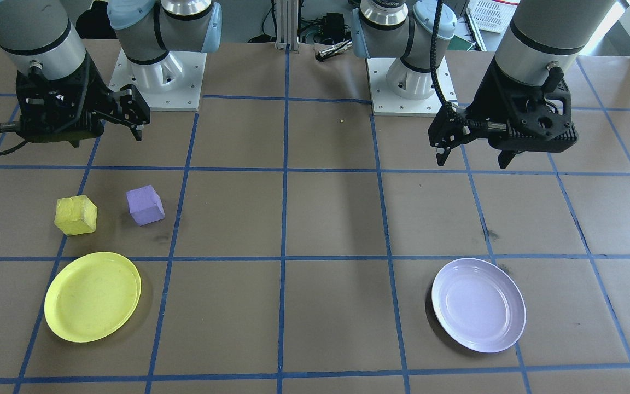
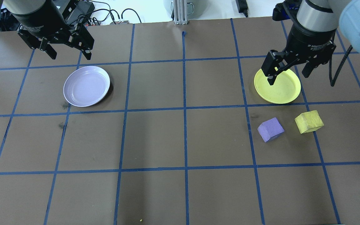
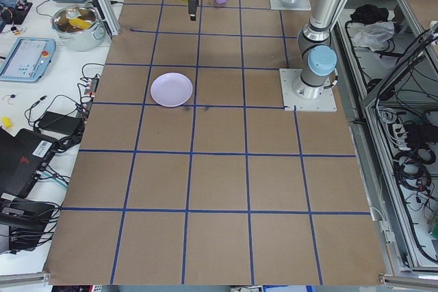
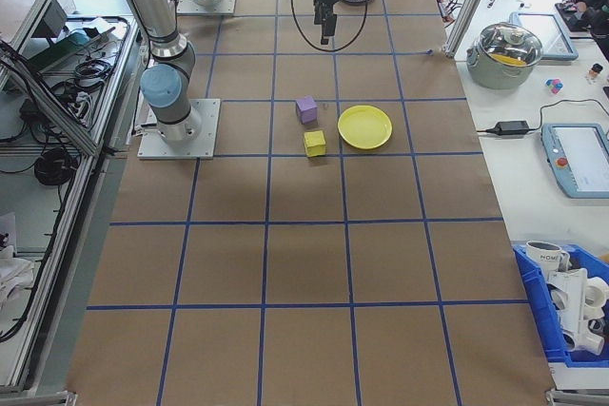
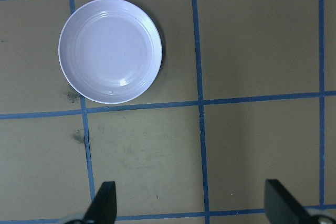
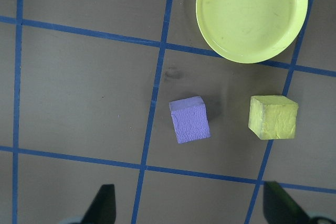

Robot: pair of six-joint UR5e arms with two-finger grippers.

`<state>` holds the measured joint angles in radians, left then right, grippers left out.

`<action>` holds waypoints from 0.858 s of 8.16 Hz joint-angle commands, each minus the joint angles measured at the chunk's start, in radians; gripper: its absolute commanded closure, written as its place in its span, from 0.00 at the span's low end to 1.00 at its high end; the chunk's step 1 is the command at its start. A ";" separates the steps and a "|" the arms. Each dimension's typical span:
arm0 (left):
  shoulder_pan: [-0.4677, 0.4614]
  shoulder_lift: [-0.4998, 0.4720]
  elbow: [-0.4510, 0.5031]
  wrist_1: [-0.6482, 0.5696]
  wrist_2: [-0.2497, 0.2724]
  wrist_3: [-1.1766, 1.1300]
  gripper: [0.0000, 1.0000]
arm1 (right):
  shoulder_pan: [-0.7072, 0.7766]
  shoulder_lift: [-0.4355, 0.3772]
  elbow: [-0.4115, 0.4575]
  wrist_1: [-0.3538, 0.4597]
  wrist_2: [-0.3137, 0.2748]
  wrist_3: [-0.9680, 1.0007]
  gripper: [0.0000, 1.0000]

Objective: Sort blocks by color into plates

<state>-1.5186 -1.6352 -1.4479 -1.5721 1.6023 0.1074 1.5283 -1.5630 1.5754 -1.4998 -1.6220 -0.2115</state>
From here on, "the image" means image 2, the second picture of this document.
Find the yellow foam block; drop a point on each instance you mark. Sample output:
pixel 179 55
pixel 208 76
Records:
pixel 308 122

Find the purple foam block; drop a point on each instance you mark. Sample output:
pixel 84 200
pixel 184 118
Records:
pixel 270 129

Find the yellow plate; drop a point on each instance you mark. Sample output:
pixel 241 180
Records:
pixel 283 90

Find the black power brick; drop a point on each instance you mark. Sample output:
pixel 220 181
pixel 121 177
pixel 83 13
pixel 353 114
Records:
pixel 84 9

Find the small grey hub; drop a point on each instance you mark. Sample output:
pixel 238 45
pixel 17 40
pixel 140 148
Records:
pixel 122 22

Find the purple plate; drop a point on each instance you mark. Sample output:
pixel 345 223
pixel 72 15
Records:
pixel 86 86

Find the black power adapter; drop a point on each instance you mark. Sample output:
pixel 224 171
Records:
pixel 241 4

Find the aluminium profile post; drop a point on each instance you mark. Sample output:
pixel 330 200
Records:
pixel 180 12

